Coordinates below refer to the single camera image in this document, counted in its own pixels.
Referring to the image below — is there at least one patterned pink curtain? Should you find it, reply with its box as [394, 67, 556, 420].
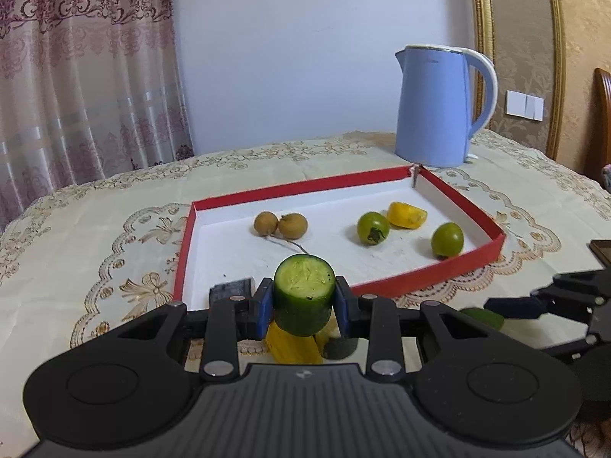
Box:
[0, 0, 195, 232]

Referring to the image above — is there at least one white wall switch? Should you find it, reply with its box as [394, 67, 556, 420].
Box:
[506, 90, 545, 121]

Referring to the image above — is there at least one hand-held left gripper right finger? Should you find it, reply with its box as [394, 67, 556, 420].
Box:
[334, 277, 499, 383]

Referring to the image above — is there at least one yellow pepper piece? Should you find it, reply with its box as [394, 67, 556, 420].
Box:
[265, 319, 341, 364]

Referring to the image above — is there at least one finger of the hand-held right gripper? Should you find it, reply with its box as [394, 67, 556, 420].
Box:
[530, 269, 611, 302]
[483, 296, 550, 321]

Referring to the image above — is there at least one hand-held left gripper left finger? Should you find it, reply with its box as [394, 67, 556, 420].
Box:
[119, 279, 274, 381]

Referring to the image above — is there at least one gold wall moulding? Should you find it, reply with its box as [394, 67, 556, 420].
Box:
[543, 0, 568, 160]
[468, 0, 498, 131]

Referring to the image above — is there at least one red cardboard box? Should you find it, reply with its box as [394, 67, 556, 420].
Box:
[173, 164, 507, 313]

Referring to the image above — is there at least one yellow fruit piece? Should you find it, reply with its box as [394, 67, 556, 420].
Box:
[386, 202, 429, 230]

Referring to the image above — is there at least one wooden chair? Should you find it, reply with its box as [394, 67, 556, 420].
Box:
[583, 68, 611, 187]

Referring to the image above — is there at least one cucumber piece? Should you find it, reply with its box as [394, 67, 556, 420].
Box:
[272, 254, 336, 337]

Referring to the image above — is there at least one blue electric kettle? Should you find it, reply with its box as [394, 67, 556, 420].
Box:
[394, 45, 498, 169]

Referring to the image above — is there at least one green jujube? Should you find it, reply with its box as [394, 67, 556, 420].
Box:
[461, 308, 505, 331]
[357, 211, 391, 247]
[431, 222, 465, 261]

